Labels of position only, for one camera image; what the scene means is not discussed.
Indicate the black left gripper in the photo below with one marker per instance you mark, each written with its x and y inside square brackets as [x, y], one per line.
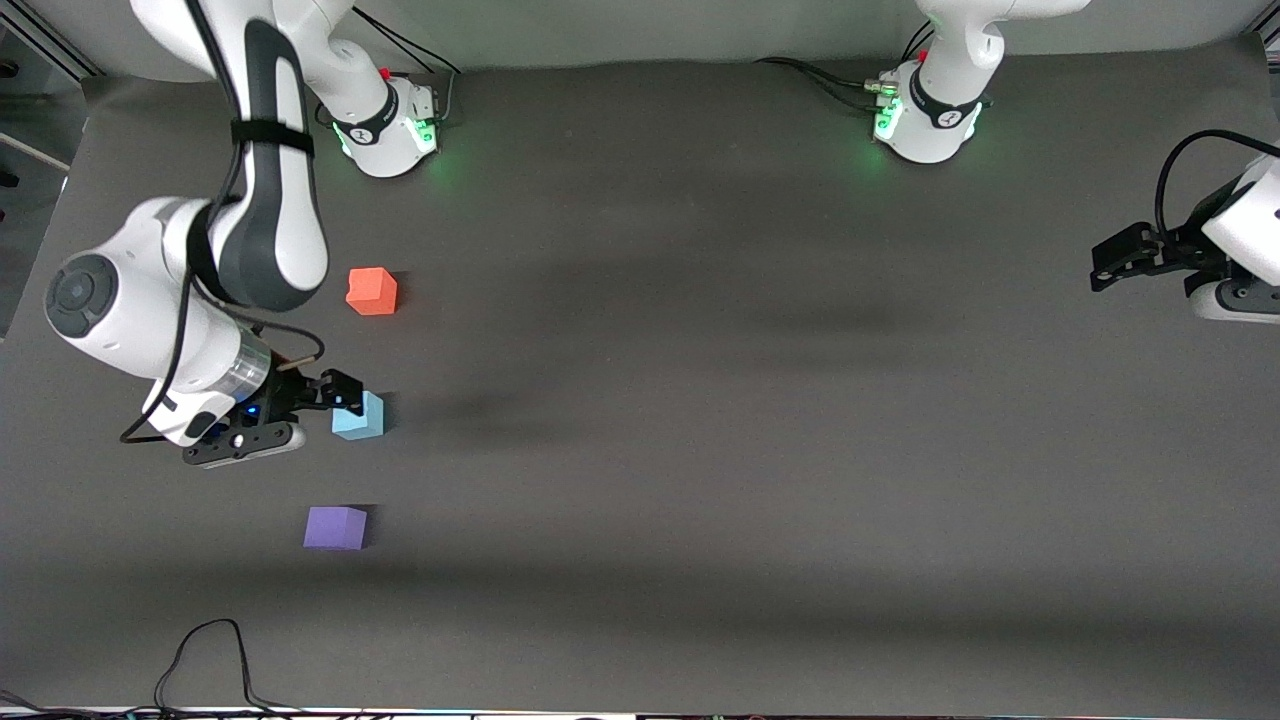
[1178, 250]

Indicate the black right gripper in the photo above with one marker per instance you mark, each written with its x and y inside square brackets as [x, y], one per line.
[291, 393]

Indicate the light blue block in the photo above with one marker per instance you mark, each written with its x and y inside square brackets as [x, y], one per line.
[362, 422]

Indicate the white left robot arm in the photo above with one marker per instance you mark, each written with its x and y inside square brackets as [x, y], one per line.
[940, 125]

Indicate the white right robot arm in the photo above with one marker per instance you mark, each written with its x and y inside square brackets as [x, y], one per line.
[270, 200]

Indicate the orange block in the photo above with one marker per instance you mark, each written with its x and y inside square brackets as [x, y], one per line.
[371, 292]

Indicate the purple block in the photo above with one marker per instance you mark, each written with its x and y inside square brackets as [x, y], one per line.
[335, 528]

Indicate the dark grey table cover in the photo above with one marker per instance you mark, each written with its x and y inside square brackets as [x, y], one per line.
[800, 450]

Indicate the white thin bar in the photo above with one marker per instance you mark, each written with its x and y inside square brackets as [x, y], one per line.
[35, 152]

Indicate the aluminium frame profile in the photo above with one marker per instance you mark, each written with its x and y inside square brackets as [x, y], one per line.
[50, 50]

